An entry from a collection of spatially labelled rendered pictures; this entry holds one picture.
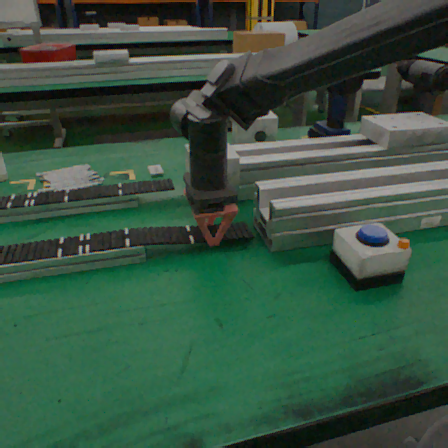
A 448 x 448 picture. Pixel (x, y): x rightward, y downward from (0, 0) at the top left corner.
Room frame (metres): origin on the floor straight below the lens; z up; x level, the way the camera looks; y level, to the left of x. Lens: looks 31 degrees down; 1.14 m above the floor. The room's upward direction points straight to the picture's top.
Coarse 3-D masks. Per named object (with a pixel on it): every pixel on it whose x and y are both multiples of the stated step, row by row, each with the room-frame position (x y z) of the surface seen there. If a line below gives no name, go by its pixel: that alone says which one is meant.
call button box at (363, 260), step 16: (336, 240) 0.49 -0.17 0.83; (352, 240) 0.47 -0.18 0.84; (336, 256) 0.48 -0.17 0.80; (352, 256) 0.45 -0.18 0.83; (368, 256) 0.43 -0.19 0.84; (384, 256) 0.43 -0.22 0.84; (400, 256) 0.44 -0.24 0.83; (352, 272) 0.44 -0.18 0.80; (368, 272) 0.43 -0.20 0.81; (384, 272) 0.43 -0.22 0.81; (400, 272) 0.44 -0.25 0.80; (352, 288) 0.43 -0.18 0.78; (368, 288) 0.43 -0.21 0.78
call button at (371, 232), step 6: (360, 228) 0.48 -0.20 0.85; (366, 228) 0.48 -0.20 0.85; (372, 228) 0.48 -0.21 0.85; (378, 228) 0.48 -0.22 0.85; (360, 234) 0.47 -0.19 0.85; (366, 234) 0.46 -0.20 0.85; (372, 234) 0.46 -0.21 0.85; (378, 234) 0.46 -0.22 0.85; (384, 234) 0.46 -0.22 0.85; (366, 240) 0.46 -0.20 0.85; (372, 240) 0.45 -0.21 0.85; (378, 240) 0.45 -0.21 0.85; (384, 240) 0.46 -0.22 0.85
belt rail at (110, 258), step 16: (80, 256) 0.47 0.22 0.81; (96, 256) 0.48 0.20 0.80; (112, 256) 0.49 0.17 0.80; (128, 256) 0.50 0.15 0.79; (144, 256) 0.50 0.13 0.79; (0, 272) 0.44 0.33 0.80; (16, 272) 0.46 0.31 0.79; (32, 272) 0.46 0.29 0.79; (48, 272) 0.46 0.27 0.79; (64, 272) 0.47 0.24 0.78
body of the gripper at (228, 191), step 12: (192, 156) 0.53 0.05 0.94; (204, 156) 0.53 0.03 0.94; (216, 156) 0.53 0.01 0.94; (192, 168) 0.53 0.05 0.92; (204, 168) 0.52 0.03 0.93; (216, 168) 0.53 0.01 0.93; (192, 180) 0.54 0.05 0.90; (204, 180) 0.52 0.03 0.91; (216, 180) 0.53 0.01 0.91; (228, 180) 0.56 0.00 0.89; (192, 192) 0.52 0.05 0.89; (204, 192) 0.52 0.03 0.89; (216, 192) 0.52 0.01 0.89; (228, 192) 0.52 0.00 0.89; (204, 204) 0.50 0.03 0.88
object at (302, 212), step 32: (256, 192) 0.61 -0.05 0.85; (288, 192) 0.60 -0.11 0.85; (320, 192) 0.62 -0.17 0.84; (352, 192) 0.57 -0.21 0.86; (384, 192) 0.57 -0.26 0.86; (416, 192) 0.58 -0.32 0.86; (256, 224) 0.60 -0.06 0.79; (288, 224) 0.53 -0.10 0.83; (320, 224) 0.54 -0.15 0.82; (352, 224) 0.56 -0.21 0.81; (384, 224) 0.57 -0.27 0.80; (416, 224) 0.59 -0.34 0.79
